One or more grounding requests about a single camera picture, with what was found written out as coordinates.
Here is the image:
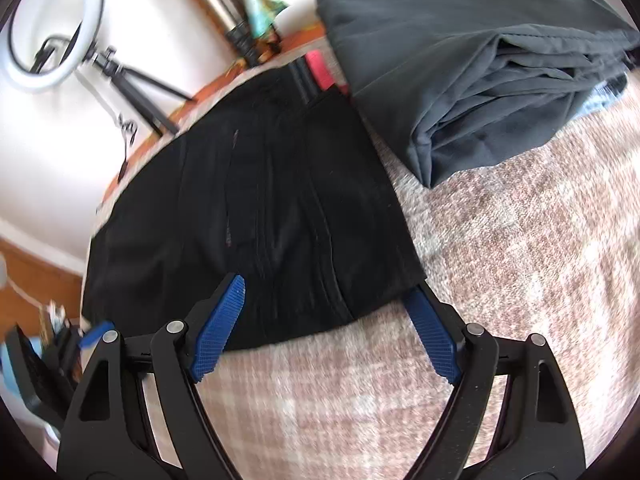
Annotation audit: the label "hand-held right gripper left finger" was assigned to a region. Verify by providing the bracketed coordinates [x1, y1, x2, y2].
[57, 273, 246, 480]

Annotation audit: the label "red pink cloth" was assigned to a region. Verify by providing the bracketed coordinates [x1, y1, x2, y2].
[305, 50, 349, 96]

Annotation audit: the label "black tripod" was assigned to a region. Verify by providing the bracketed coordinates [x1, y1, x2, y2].
[30, 35, 195, 137]

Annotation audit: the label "white ring light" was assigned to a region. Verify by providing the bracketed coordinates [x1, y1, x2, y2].
[2, 0, 105, 93]

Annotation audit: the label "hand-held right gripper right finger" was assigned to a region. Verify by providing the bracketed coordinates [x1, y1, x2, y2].
[403, 282, 587, 480]

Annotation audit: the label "black pants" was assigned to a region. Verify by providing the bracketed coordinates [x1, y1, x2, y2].
[81, 62, 427, 352]

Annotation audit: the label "blue denim cloth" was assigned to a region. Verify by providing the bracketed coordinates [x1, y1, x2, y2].
[570, 74, 630, 123]

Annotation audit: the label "folded dark grey pants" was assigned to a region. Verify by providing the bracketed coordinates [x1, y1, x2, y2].
[315, 0, 640, 190]

